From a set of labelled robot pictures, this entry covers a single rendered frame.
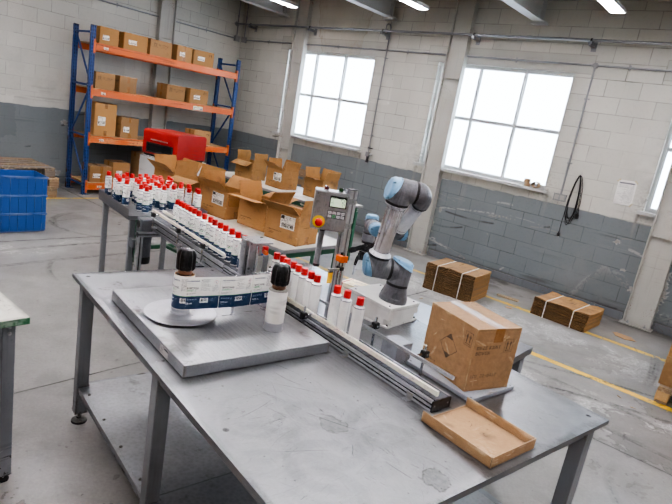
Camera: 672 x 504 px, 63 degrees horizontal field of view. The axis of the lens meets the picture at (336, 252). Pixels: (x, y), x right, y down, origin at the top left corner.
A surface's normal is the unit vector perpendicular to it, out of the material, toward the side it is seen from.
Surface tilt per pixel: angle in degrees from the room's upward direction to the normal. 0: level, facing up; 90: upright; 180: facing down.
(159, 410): 90
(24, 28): 90
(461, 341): 90
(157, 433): 90
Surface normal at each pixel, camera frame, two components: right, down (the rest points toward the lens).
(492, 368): 0.45, 0.29
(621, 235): -0.64, 0.07
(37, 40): 0.75, 0.28
